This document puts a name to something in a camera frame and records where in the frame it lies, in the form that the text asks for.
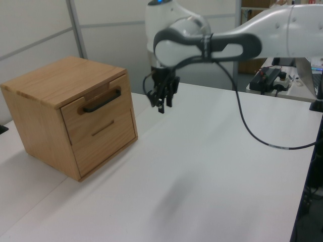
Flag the white-handled scissors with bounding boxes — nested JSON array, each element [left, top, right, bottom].
[[287, 74, 303, 87]]

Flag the black metal drawer handle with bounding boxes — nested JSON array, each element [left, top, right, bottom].
[[82, 86, 122, 113]]

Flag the wooden drawer with black handle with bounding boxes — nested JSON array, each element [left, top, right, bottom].
[[60, 73, 133, 146]]

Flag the grey open laptop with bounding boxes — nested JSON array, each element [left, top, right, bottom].
[[296, 57, 323, 99]]

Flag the grey emergency stop button box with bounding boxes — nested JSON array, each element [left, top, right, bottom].
[[273, 72, 291, 92]]

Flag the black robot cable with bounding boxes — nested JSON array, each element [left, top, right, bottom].
[[142, 59, 323, 151]]

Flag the brown cardboard box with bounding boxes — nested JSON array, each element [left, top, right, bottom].
[[238, 57, 267, 75]]

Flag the black electronics box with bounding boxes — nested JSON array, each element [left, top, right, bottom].
[[249, 67, 282, 92]]

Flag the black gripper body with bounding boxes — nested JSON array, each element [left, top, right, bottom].
[[150, 67, 177, 94]]

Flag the black camera stand clamp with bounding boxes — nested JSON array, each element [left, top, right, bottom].
[[309, 72, 323, 113]]

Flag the wooden drawer with slot pull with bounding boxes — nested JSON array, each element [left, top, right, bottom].
[[71, 108, 139, 178]]

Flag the white side desk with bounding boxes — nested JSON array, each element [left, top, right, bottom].
[[246, 57, 323, 104]]

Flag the grey partition post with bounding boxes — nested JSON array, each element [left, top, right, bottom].
[[232, 0, 243, 90], [66, 0, 88, 60]]

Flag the wooden two-drawer cabinet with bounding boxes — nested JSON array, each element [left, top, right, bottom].
[[0, 55, 139, 183]]

